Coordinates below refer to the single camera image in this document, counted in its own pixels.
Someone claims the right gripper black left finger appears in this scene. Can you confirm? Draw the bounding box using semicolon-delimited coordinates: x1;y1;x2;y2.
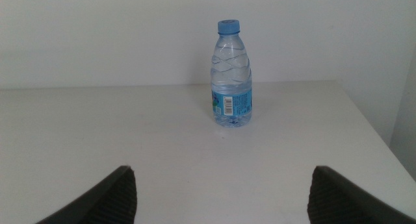
34;165;138;224

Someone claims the clear water bottle blue cap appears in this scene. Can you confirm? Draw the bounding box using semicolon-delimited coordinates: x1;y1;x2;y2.
210;19;254;128

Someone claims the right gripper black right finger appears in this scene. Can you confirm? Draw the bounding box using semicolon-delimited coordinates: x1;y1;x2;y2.
307;165;416;224

